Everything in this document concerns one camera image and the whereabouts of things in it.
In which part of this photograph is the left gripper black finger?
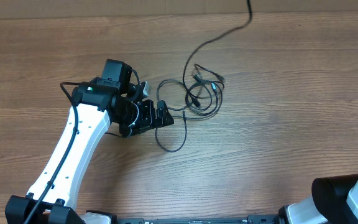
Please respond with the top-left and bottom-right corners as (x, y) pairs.
(155, 100), (174, 128)
(134, 81), (150, 101)

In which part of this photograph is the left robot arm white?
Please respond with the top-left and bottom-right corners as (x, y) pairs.
(5, 78), (174, 224)

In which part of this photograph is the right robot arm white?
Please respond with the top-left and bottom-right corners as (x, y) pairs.
(274, 174), (358, 224)

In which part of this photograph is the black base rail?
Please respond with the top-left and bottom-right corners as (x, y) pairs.
(112, 215), (286, 224)

